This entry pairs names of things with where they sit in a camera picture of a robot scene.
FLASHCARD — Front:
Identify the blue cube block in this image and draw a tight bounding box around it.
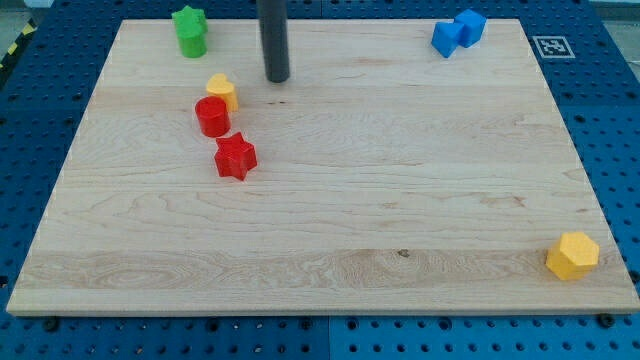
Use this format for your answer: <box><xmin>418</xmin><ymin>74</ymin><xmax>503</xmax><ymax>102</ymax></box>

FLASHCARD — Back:
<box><xmin>454</xmin><ymin>9</ymin><xmax>487</xmax><ymax>48</ymax></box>

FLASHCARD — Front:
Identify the yellow heart block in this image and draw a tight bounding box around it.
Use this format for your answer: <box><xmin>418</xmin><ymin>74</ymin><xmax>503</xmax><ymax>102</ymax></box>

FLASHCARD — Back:
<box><xmin>206</xmin><ymin>73</ymin><xmax>239</xmax><ymax>112</ymax></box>

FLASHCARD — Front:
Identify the green star block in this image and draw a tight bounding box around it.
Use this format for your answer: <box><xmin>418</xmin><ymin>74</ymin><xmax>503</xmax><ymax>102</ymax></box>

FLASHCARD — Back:
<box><xmin>171</xmin><ymin>5</ymin><xmax>208</xmax><ymax>37</ymax></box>

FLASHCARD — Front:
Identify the red cylinder block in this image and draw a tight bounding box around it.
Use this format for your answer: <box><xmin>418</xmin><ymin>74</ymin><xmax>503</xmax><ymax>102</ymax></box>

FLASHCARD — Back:
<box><xmin>195</xmin><ymin>96</ymin><xmax>231</xmax><ymax>137</ymax></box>

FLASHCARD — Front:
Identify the blue angular block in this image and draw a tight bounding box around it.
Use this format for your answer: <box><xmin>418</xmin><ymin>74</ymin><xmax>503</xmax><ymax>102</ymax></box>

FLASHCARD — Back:
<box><xmin>431</xmin><ymin>22</ymin><xmax>463</xmax><ymax>58</ymax></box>

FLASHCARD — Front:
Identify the light wooden board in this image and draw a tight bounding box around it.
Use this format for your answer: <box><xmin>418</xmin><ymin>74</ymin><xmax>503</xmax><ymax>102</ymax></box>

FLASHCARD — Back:
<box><xmin>7</xmin><ymin>19</ymin><xmax>639</xmax><ymax>317</ymax></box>

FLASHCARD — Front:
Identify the white fiducial marker tag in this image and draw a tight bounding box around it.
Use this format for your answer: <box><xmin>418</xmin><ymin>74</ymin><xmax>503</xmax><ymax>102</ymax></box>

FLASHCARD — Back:
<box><xmin>532</xmin><ymin>35</ymin><xmax>575</xmax><ymax>59</ymax></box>

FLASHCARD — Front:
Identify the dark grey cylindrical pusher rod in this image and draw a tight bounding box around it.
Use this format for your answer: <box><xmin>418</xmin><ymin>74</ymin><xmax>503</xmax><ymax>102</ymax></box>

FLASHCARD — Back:
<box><xmin>257</xmin><ymin>0</ymin><xmax>290</xmax><ymax>83</ymax></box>

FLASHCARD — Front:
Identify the green cylinder block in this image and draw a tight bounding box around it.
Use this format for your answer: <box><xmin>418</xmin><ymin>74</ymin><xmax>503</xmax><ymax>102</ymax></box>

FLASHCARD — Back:
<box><xmin>176</xmin><ymin>24</ymin><xmax>207</xmax><ymax>58</ymax></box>

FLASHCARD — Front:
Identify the yellow hexagon block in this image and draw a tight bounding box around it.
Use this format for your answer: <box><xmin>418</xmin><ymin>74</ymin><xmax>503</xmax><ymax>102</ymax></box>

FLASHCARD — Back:
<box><xmin>545</xmin><ymin>232</ymin><xmax>600</xmax><ymax>281</ymax></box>

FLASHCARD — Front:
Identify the red star block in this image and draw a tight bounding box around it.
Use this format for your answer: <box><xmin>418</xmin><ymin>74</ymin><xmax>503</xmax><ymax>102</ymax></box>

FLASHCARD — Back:
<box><xmin>214</xmin><ymin>132</ymin><xmax>258</xmax><ymax>181</ymax></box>

